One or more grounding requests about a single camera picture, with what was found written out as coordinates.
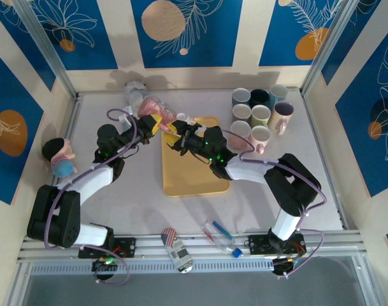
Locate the blue stick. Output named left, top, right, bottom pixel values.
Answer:
left=212, top=220, right=233, bottom=240

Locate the light blue mug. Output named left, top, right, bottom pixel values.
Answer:
left=269, top=84, right=289, bottom=106

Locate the pink plush doll striped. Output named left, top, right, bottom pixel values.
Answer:
left=41, top=137, right=77, bottom=179

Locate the long aluminium frame rail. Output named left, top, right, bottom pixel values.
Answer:
left=17, top=229, right=368, bottom=264

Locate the tall light pink mug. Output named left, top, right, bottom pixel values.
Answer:
left=158, top=112, right=197, bottom=132

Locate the dark teal mug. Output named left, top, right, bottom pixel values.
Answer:
left=248, top=88, right=271, bottom=109

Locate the pink speckled mug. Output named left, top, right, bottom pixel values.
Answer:
left=136, top=97, right=178, bottom=122

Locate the small circuit board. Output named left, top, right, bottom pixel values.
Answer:
left=91, top=258, right=118, bottom=272
left=272, top=257, right=301, bottom=275

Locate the purple cable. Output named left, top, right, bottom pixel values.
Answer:
left=94, top=254, right=131, bottom=286
left=220, top=129, right=327, bottom=279
left=43, top=108, right=140, bottom=250

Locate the printed can with flag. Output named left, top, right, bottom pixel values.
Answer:
left=161, top=227, right=194, bottom=274

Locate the clear plastic bottle blue cap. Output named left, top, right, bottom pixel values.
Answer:
left=201, top=218, right=244, bottom=258

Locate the mauve mug dark inside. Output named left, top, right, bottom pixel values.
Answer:
left=269, top=101, right=295, bottom=136

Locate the yellow tray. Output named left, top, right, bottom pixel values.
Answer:
left=161, top=116, right=231, bottom=198

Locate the pale pink white mug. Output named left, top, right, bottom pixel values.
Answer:
left=229, top=120, right=252, bottom=150

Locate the aluminium side rail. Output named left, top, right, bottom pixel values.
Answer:
left=48, top=94, right=83, bottom=192
left=303, top=92, right=349, bottom=230

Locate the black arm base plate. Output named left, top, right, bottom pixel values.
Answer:
left=248, top=234, right=306, bottom=256
left=78, top=236, right=137, bottom=259

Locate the aluminium corner post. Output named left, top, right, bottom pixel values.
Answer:
left=13, top=0, right=78, bottom=99
left=300, top=0, right=362, bottom=96

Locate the light green mug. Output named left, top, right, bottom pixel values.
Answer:
left=250, top=104, right=272, bottom=128

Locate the grey-blue mug white inside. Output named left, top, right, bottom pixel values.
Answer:
left=231, top=87, right=252, bottom=108

